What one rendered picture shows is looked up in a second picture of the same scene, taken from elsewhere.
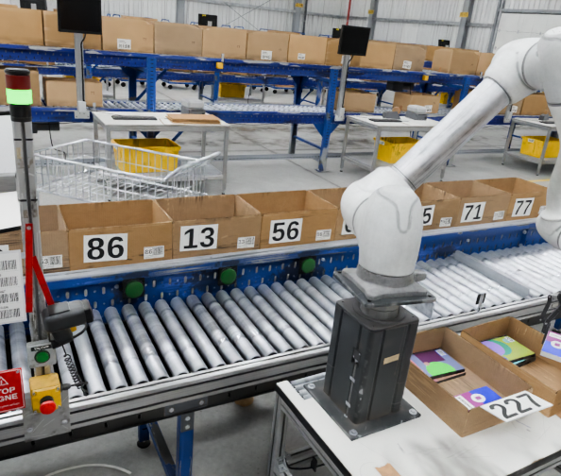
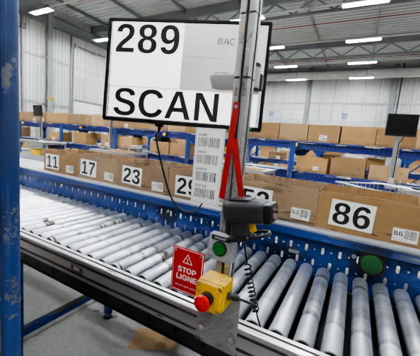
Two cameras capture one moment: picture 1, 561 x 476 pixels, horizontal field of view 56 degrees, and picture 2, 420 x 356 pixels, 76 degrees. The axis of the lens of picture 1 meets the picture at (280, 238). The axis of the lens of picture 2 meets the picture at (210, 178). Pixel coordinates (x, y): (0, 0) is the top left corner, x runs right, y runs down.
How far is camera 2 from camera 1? 98 cm
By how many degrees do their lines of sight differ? 57
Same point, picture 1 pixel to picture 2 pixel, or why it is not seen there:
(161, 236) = (417, 220)
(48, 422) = (216, 330)
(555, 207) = not seen: outside the picture
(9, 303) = (208, 183)
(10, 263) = (216, 140)
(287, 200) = not seen: outside the picture
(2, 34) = (351, 140)
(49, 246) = (302, 200)
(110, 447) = not seen: outside the picture
